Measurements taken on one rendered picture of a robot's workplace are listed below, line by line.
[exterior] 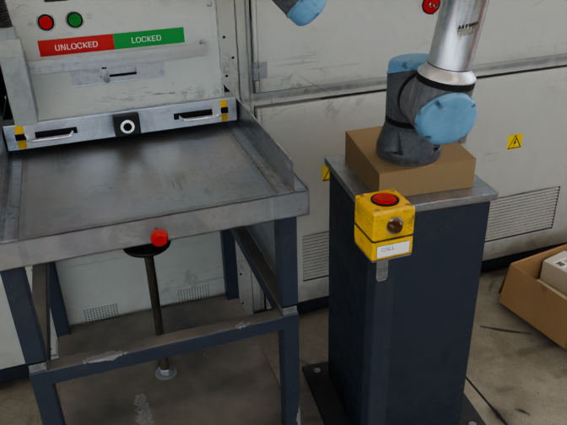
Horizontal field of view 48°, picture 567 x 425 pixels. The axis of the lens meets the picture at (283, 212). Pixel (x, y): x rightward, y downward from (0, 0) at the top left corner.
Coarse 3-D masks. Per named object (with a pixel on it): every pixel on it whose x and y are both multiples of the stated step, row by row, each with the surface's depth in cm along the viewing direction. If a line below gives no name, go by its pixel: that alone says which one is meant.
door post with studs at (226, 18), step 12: (228, 0) 174; (228, 12) 175; (228, 24) 177; (228, 36) 178; (228, 48) 180; (228, 60) 181; (228, 72) 183; (228, 84) 184; (240, 252) 211; (240, 264) 213; (240, 276) 215; (240, 288) 218
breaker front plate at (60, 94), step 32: (32, 0) 135; (96, 0) 139; (128, 0) 141; (160, 0) 143; (192, 0) 145; (32, 32) 137; (64, 32) 139; (96, 32) 141; (192, 32) 148; (160, 64) 149; (192, 64) 151; (64, 96) 145; (96, 96) 148; (128, 96) 150; (160, 96) 152; (192, 96) 155
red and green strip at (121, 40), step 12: (84, 36) 141; (96, 36) 142; (108, 36) 143; (120, 36) 143; (132, 36) 144; (144, 36) 145; (156, 36) 146; (168, 36) 147; (180, 36) 148; (48, 48) 140; (60, 48) 140; (72, 48) 141; (84, 48) 142; (96, 48) 143; (108, 48) 144; (120, 48) 145
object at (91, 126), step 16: (224, 96) 158; (112, 112) 149; (128, 112) 150; (144, 112) 152; (160, 112) 153; (176, 112) 154; (192, 112) 156; (208, 112) 157; (224, 112) 158; (48, 128) 146; (64, 128) 147; (80, 128) 148; (96, 128) 150; (112, 128) 151; (144, 128) 153; (160, 128) 155; (16, 144) 145; (48, 144) 148
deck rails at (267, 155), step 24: (240, 120) 159; (0, 144) 138; (240, 144) 150; (264, 144) 142; (0, 168) 131; (264, 168) 137; (288, 168) 128; (0, 192) 125; (288, 192) 127; (0, 216) 120; (0, 240) 113
